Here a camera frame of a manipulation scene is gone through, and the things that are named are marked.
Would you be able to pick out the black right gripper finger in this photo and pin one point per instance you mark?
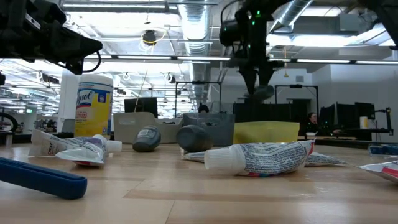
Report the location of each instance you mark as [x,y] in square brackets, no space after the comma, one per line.
[266,74]
[250,76]

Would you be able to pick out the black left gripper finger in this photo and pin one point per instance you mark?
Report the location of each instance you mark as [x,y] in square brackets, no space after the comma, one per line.
[74,53]
[74,40]

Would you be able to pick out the grey deodorant bottle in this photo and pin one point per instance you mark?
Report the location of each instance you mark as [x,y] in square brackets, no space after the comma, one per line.
[146,140]
[262,94]
[194,138]

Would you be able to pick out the white toothpaste tube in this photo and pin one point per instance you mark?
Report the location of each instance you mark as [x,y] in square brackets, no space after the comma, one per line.
[84,154]
[46,144]
[264,158]
[382,171]
[194,156]
[325,159]

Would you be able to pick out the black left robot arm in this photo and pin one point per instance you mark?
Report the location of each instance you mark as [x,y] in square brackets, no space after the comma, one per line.
[7,28]

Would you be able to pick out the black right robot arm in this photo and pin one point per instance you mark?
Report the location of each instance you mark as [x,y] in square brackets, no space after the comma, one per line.
[264,12]

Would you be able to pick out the yellow ceiling pendant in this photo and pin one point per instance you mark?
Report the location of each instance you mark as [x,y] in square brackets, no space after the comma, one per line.
[285,74]

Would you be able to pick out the black partition panels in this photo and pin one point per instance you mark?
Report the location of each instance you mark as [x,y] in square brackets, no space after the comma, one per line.
[280,112]

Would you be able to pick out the person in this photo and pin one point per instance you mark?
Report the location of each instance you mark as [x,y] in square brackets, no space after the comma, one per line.
[203,109]
[311,119]

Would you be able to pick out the yellow plastic bin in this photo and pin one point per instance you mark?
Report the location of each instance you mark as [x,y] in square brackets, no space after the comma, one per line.
[264,132]

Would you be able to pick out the Lysol wipes canister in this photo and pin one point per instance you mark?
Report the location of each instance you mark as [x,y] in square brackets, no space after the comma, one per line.
[93,109]

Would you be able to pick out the grey plastic bin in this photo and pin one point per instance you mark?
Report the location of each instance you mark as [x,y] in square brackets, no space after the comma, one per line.
[220,130]

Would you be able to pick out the long ceiling light strip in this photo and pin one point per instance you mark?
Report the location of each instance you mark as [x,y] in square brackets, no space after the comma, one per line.
[143,57]

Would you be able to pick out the black computer monitor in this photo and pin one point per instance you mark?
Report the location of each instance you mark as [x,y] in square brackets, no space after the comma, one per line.
[365,109]
[345,115]
[141,107]
[327,115]

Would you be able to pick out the grey laptop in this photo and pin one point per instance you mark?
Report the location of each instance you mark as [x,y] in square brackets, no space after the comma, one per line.
[67,126]

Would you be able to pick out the white plastic bin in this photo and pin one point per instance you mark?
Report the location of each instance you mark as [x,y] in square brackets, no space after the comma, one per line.
[136,130]

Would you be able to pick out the white cup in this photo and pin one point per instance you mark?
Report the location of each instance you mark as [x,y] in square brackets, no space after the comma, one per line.
[363,123]

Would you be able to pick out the black standing desk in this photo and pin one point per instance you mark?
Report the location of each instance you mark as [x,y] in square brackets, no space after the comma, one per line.
[367,132]

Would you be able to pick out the black station frame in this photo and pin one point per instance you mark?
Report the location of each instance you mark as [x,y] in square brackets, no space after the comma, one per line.
[199,82]
[295,86]

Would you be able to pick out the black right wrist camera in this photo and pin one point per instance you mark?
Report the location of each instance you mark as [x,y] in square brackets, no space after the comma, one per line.
[230,32]

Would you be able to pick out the silver ceiling duct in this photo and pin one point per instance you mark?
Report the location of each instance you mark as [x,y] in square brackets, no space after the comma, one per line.
[295,9]
[196,25]

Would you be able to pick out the black ceiling camera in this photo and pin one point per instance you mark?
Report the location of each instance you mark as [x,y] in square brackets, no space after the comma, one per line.
[149,36]

